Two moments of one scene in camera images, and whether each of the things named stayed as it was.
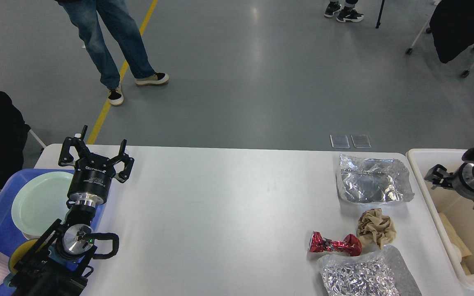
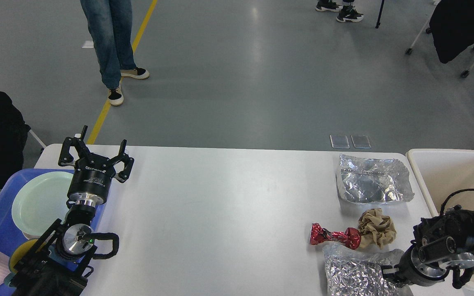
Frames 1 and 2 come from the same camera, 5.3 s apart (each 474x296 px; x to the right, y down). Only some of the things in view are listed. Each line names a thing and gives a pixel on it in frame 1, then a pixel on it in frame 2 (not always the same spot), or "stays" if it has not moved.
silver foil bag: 379,273 stays
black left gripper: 90,183 stays
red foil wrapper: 351,244 → 351,237
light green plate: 40,202 stays
